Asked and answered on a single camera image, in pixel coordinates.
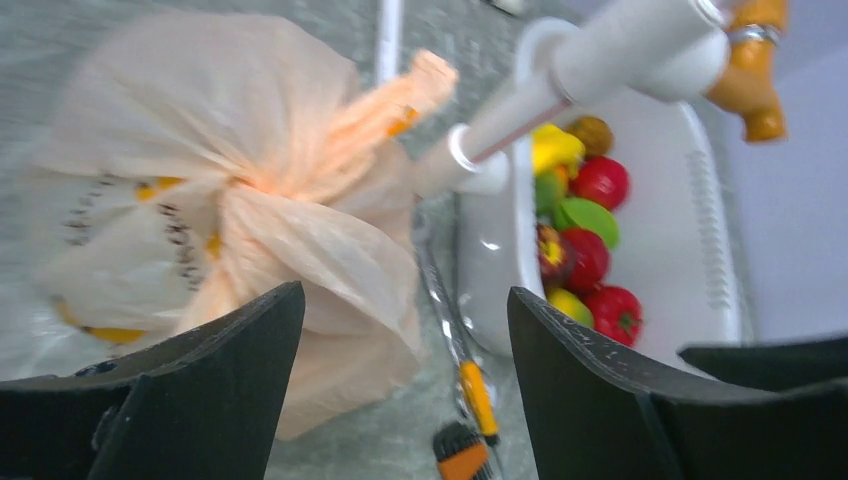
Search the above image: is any yellow green small mango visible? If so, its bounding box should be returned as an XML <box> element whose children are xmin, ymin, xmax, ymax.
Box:
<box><xmin>546</xmin><ymin>287</ymin><xmax>594</xmax><ymax>329</ymax></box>

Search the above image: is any red fake apple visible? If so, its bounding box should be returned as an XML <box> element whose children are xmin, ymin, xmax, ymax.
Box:
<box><xmin>570</xmin><ymin>156</ymin><xmax>631</xmax><ymax>211</ymax></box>

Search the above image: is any green orange fake mango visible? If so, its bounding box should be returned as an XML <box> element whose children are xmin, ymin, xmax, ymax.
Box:
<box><xmin>534</xmin><ymin>165</ymin><xmax>570</xmax><ymax>216</ymax></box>

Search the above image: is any orange faucet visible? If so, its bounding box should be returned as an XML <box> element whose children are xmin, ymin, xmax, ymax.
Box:
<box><xmin>704</xmin><ymin>0</ymin><xmax>789</xmax><ymax>144</ymax></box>

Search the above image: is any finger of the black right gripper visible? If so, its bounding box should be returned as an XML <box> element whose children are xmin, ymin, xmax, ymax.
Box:
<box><xmin>678</xmin><ymin>336</ymin><xmax>847</xmax><ymax>392</ymax></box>

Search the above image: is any white PVC pipe frame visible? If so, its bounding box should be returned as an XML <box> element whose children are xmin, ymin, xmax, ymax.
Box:
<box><xmin>411</xmin><ymin>0</ymin><xmax>737</xmax><ymax>198</ymax></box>

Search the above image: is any dark purple fake mangosteen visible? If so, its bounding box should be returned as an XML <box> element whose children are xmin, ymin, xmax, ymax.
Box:
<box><xmin>536</xmin><ymin>224</ymin><xmax>575</xmax><ymax>288</ymax></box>

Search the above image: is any red fake tomato centre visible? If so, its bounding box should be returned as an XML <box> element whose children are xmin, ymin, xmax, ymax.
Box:
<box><xmin>560</xmin><ymin>227</ymin><xmax>610</xmax><ymax>295</ymax></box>

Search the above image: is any peach plastic bag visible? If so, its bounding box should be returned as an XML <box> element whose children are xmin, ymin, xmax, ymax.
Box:
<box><xmin>24</xmin><ymin>11</ymin><xmax>458</xmax><ymax>439</ymax></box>

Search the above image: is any red fake tomato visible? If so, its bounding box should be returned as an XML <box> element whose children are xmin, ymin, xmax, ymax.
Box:
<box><xmin>583</xmin><ymin>285</ymin><xmax>643</xmax><ymax>347</ymax></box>
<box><xmin>560</xmin><ymin>227</ymin><xmax>610</xmax><ymax>295</ymax></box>

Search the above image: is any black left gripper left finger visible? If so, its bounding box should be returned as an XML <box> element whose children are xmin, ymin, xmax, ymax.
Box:
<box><xmin>1</xmin><ymin>282</ymin><xmax>306</xmax><ymax>479</ymax></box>

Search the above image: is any green fake lime slice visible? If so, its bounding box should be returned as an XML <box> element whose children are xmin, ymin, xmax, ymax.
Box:
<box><xmin>551</xmin><ymin>197</ymin><xmax>620</xmax><ymax>250</ymax></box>

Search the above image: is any red fake tomato front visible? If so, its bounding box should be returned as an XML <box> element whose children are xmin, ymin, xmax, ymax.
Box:
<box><xmin>583</xmin><ymin>285</ymin><xmax>643</xmax><ymax>347</ymax></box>

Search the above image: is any yellow fake banana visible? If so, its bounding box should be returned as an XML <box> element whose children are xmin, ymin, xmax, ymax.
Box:
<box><xmin>532</xmin><ymin>124</ymin><xmax>586</xmax><ymax>179</ymax></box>

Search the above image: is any orange black brush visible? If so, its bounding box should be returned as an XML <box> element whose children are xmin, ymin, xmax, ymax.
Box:
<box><xmin>432</xmin><ymin>421</ymin><xmax>495</xmax><ymax>480</ymax></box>

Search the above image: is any brown fake kiwi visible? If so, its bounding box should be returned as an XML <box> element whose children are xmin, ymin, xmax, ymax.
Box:
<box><xmin>565</xmin><ymin>116</ymin><xmax>615</xmax><ymax>157</ymax></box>

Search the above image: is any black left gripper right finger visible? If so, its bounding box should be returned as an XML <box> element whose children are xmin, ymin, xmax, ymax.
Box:
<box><xmin>507</xmin><ymin>287</ymin><xmax>847</xmax><ymax>479</ymax></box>

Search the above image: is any white plastic basin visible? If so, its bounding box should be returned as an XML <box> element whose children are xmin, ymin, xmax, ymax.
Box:
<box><xmin>455</xmin><ymin>16</ymin><xmax>743</xmax><ymax>372</ymax></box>

